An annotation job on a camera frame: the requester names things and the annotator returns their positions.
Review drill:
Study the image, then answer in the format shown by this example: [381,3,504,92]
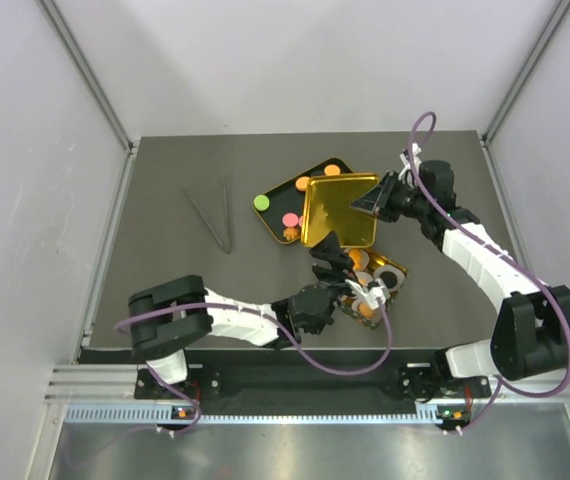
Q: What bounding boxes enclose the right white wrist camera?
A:
[399,142,422,176]

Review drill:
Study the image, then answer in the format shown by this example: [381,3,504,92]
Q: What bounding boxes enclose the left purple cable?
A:
[64,299,393,441]

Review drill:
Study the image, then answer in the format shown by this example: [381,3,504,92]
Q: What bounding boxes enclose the black metal tweezers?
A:
[181,176,233,255]

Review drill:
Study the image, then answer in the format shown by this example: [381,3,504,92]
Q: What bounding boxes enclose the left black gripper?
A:
[309,230,364,313]

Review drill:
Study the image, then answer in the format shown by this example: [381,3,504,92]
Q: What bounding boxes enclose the gold tin lid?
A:
[300,173,379,248]

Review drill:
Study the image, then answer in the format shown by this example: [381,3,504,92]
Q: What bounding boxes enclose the round orange cookie left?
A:
[295,176,310,192]

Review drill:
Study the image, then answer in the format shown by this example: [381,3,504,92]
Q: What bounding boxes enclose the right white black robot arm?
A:
[351,160,570,396]

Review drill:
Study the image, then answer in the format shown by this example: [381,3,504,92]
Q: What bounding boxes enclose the purple cable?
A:
[64,299,393,441]
[394,111,570,436]

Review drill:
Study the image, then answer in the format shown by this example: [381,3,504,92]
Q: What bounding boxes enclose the black round cookie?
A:
[379,271,398,290]

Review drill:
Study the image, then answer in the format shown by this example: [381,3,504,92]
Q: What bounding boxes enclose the white slotted cable duct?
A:
[64,402,471,426]

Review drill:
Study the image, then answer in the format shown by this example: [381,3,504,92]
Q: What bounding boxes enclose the orange fish cookie in tin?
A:
[348,249,370,271]

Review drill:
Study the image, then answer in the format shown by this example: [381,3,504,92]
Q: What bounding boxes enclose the green christmas cookie tin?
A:
[339,248,409,329]

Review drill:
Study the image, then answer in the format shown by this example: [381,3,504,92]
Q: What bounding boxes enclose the round orange cookie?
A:
[295,176,310,192]
[324,164,341,176]

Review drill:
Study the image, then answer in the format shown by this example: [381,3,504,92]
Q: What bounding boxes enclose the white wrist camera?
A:
[346,279,389,309]
[399,142,422,176]

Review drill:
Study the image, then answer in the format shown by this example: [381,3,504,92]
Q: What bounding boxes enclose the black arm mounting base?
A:
[133,363,491,402]

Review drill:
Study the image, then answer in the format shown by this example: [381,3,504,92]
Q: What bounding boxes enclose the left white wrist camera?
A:
[346,279,389,309]

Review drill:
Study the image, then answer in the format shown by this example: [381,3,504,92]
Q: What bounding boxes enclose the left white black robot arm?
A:
[122,232,355,397]

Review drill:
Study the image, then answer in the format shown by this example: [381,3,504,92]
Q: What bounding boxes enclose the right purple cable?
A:
[394,111,570,436]

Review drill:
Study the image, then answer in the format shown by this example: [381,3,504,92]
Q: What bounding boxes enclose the round orange cookie top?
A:
[324,164,341,176]

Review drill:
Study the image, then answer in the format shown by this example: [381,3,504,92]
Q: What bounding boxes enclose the green round cookie left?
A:
[253,194,270,211]

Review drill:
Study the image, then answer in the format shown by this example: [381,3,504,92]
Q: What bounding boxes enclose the white paper cookie cup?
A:
[355,271,374,286]
[373,264,406,293]
[351,299,382,324]

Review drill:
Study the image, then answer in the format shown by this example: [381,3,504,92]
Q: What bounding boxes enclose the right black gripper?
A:
[352,171,431,223]

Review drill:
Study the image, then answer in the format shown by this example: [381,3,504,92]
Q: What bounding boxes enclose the black cookie tray gold rim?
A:
[252,158,353,245]

